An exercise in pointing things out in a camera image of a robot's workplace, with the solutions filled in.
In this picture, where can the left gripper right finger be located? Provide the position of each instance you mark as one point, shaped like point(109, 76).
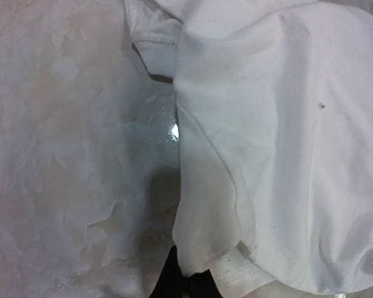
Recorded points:
point(201, 285)

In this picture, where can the white cloth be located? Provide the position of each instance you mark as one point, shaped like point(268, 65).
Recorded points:
point(275, 119)

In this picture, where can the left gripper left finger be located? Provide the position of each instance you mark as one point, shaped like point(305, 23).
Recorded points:
point(170, 282)

